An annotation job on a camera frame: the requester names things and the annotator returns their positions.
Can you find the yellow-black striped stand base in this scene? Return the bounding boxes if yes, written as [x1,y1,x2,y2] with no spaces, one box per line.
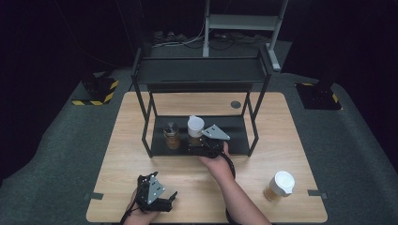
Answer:
[295,82,343,111]
[71,74,120,107]

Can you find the wide jar with white lid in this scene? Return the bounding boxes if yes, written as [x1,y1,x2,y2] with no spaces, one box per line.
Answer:
[263,171,296,203]

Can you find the grey metal stand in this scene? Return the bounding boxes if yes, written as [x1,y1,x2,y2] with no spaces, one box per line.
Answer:
[202,0,289,72]

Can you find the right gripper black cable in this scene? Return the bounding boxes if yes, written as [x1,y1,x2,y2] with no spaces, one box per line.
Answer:
[219,149,237,225]

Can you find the spice jar with white lid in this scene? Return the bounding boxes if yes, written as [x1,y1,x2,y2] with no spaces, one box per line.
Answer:
[187,114,206,147]

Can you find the white cable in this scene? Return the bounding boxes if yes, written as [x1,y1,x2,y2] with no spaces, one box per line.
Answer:
[152,17,208,49]

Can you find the black floor cables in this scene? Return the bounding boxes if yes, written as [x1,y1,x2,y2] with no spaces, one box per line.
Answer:
[184,31,270,52]

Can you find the person's right hand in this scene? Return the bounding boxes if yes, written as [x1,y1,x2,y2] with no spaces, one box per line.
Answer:
[198,141,233,186]

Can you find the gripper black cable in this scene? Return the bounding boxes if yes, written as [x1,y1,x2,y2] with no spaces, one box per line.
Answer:
[219,149,237,225]
[119,187,142,225]

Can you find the person's left hand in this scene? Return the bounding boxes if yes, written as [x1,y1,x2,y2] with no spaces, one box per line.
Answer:
[123,188,161,225]

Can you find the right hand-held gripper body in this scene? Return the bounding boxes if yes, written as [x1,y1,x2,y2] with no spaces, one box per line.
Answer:
[188,124,232,159]

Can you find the black power strip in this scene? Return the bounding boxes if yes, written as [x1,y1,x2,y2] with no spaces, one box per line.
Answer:
[152,30,190,45]

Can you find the black metal two-tier shelf rack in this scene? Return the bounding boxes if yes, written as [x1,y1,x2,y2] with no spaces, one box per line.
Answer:
[130,43,274,158]

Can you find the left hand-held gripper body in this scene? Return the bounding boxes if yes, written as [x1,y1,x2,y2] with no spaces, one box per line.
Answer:
[134,173,174,214]

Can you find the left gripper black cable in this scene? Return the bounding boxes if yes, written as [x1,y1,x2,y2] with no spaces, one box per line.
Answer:
[119,187,142,225]

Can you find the grey tape strip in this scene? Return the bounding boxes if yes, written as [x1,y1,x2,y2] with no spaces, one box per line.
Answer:
[307,188,329,200]
[84,191,104,201]

